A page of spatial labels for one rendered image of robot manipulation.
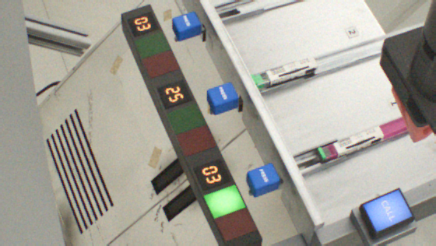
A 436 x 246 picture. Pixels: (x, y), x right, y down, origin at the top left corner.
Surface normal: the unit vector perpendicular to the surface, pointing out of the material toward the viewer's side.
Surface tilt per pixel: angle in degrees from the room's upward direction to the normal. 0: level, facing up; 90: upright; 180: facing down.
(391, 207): 46
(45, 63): 0
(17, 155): 0
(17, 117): 0
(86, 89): 90
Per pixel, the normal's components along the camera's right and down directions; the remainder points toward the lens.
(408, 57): 0.03, -0.51
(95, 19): 0.68, -0.58
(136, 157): -0.63, -0.15
